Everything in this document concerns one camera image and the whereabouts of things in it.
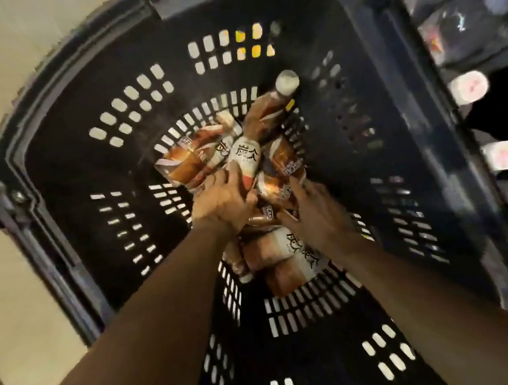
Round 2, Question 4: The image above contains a person's right hand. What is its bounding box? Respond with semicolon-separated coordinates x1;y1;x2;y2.
273;166;371;270

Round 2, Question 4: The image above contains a person's left hand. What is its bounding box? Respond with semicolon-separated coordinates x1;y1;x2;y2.
184;160;263;241

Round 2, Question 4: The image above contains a white-label tea bottle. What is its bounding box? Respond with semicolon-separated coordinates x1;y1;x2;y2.
221;134;267;194

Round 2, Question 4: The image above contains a Nescafe coffee bottle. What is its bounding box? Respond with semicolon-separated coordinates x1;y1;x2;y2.
252;133;311;213

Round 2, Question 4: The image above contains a pile of bottles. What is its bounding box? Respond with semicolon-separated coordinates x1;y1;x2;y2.
145;67;338;313

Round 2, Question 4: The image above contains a black shopping basket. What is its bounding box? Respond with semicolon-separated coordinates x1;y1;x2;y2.
0;0;508;385

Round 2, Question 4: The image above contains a person's left forearm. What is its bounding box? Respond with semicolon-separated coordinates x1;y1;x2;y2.
0;219;261;385

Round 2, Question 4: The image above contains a person's right forearm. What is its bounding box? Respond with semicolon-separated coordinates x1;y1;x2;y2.
334;217;508;385

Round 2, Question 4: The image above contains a row of clear water bottles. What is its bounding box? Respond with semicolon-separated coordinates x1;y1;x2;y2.
404;0;508;315

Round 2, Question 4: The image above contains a black metal drinks rack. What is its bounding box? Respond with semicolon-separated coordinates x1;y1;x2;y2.
368;0;508;385

